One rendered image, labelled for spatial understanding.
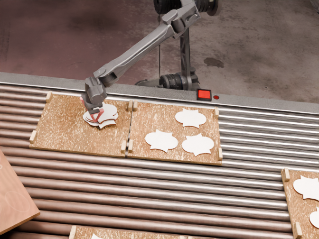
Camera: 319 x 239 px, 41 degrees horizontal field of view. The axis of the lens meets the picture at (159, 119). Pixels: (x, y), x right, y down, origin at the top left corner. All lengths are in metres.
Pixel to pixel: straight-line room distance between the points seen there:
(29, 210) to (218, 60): 2.85
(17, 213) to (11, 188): 0.11
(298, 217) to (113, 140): 0.83
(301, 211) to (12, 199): 1.10
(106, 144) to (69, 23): 2.69
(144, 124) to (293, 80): 2.34
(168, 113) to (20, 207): 0.84
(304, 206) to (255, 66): 2.45
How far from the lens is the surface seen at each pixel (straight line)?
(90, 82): 1.81
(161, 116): 2.01
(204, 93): 2.19
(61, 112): 2.02
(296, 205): 1.82
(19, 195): 1.60
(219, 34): 4.45
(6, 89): 2.22
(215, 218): 1.70
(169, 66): 3.90
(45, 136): 1.92
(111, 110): 1.97
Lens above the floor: 2.31
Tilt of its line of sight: 44 degrees down
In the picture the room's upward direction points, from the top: 7 degrees clockwise
